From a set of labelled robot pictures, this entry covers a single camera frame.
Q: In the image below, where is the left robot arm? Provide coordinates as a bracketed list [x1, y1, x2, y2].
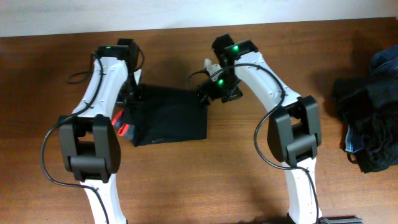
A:
[57, 39, 142, 223]

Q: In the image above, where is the black leggings red waistband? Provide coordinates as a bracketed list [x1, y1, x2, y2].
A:
[111, 84, 208, 147]

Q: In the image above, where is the dark clothes pile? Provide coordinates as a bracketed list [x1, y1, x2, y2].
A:
[332, 44, 397, 174]

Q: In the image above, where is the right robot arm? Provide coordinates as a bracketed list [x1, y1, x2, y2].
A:
[197, 34, 363, 224]

